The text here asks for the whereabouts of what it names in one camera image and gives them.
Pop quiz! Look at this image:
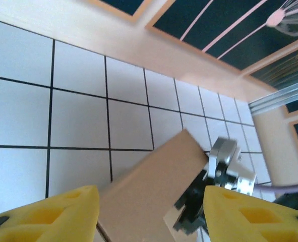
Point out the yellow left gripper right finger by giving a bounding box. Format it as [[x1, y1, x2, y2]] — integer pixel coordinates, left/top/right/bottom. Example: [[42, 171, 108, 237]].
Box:
[[205, 186, 298, 242]]

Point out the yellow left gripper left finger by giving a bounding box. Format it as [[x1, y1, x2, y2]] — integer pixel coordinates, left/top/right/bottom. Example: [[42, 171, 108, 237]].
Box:
[[0, 185, 100, 242]]

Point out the brown cardboard paper box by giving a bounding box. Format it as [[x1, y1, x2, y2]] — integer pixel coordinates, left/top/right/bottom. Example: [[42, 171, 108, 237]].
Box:
[[95, 128, 209, 242]]

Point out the white gridded table mat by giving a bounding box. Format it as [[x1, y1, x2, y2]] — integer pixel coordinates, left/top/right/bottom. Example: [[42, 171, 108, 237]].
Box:
[[0, 17, 274, 242]]

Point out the purple cable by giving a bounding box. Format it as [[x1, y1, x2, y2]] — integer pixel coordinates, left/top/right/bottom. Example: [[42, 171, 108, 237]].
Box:
[[254, 179, 298, 195]]

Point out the aluminium profile rail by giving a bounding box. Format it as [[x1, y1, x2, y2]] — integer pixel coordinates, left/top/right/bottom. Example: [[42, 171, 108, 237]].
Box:
[[248, 80, 298, 115]]

